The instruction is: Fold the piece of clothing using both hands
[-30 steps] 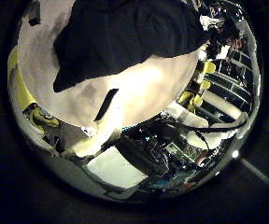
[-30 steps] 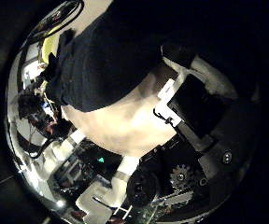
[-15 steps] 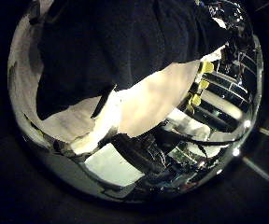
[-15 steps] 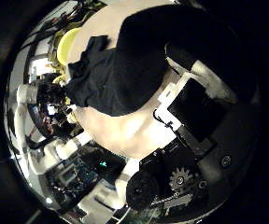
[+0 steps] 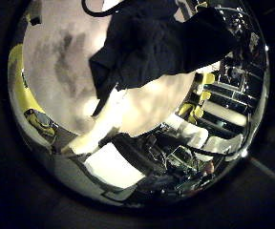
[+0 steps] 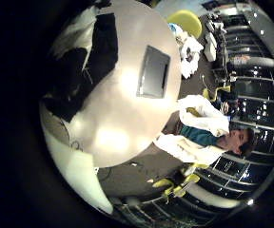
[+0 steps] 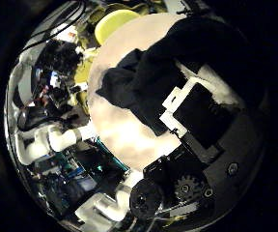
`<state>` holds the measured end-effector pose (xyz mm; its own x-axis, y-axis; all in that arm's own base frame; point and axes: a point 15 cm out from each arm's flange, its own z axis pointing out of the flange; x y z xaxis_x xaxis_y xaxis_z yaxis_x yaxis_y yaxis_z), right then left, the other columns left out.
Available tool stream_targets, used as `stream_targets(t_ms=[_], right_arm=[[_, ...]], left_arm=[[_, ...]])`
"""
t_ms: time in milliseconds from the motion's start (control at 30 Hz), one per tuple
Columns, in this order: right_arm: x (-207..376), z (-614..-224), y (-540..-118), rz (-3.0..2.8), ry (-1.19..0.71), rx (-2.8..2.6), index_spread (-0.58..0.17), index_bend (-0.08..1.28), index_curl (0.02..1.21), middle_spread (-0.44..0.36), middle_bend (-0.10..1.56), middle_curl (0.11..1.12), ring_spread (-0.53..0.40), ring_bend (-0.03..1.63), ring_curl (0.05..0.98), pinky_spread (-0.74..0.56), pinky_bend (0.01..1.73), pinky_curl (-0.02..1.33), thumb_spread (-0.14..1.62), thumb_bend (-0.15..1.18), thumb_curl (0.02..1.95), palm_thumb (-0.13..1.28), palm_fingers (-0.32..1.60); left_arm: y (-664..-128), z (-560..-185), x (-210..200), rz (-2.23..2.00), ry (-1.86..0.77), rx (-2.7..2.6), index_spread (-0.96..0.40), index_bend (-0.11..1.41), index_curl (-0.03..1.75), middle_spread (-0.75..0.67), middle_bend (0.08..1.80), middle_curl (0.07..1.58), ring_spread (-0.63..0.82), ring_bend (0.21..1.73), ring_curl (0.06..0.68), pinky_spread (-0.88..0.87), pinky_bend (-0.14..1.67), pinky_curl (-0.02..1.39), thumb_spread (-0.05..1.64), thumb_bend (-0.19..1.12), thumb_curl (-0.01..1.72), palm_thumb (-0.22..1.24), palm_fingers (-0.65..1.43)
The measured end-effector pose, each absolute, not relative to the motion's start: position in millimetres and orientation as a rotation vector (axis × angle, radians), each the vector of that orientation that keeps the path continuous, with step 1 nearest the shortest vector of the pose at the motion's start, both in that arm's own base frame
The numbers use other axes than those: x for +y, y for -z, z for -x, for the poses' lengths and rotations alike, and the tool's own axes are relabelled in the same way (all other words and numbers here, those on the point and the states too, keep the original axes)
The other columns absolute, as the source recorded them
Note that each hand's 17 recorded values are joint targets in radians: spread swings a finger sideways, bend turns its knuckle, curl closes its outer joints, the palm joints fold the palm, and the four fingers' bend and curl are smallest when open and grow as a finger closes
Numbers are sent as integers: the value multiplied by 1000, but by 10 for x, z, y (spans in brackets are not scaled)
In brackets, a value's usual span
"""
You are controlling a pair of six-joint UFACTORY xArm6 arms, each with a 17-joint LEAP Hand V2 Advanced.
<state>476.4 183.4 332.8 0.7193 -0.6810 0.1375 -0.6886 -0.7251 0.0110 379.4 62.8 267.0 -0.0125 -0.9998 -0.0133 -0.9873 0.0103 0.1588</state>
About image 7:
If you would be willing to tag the black piece of clothing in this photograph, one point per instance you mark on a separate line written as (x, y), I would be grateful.
(152, 80)

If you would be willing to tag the teal ribbed bar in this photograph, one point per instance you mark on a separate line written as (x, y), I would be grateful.
(111, 154)

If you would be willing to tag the white base platform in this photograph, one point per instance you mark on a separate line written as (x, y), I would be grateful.
(87, 211)

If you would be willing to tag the cluttered electronics bench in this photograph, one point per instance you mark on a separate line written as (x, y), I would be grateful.
(65, 183)

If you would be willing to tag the person with black hair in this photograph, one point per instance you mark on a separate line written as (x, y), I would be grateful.
(58, 54)

